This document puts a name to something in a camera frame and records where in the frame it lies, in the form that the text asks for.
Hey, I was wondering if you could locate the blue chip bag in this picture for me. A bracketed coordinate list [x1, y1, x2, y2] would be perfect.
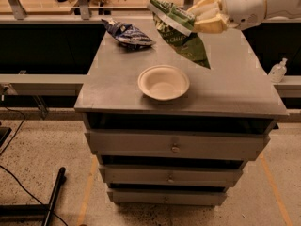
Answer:
[102, 19, 155, 50]

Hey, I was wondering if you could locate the grey drawer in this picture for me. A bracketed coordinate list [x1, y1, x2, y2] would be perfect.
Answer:
[86, 129, 270, 161]
[107, 189, 227, 206]
[100, 165, 243, 187]

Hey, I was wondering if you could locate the green jalapeno chip bag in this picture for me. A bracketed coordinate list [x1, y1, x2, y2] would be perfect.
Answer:
[148, 0, 210, 69]

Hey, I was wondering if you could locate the middle grey drawer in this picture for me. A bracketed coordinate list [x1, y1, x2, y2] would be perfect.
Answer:
[100, 165, 243, 187]

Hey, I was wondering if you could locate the grey metal side rail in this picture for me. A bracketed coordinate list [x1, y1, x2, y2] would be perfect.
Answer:
[0, 74, 87, 96]

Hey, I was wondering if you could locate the clear sanitizer bottle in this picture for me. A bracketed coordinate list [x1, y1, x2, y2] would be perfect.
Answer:
[268, 58, 287, 83]

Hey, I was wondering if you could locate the top grey drawer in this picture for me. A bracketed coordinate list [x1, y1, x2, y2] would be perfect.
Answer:
[86, 129, 270, 161]

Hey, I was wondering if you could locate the grey drawer cabinet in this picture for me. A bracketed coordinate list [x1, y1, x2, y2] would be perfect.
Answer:
[75, 16, 287, 205]

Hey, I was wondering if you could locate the bottom grey drawer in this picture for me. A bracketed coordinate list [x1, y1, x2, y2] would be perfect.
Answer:
[107, 189, 227, 206]

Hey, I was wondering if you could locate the white paper bowl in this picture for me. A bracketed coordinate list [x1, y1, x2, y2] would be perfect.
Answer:
[137, 65, 190, 101]

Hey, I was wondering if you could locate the black floor cable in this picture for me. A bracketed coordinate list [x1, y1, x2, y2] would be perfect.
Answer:
[0, 106, 71, 226]

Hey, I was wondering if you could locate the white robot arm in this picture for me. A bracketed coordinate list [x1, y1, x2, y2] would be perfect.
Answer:
[187, 0, 301, 33]

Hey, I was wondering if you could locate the black stand leg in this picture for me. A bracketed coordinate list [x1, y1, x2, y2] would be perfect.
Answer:
[0, 167, 66, 226]

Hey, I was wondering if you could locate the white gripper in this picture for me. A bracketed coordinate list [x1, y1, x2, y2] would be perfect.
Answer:
[187, 0, 267, 34]

